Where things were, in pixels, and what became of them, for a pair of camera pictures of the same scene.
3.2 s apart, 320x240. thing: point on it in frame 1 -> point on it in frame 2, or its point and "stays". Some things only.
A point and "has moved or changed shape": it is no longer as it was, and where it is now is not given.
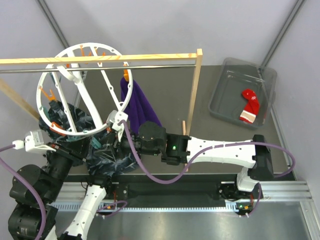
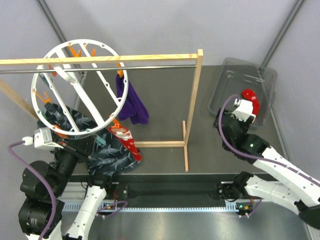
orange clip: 97,53 -> 94,52
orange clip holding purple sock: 126,75 -> 120,72
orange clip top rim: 52,97 -> 47,100
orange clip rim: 56,125 -> 58,134
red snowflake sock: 251,109 stays
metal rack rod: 98,68 stays
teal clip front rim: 95,143 has moved or changed shape
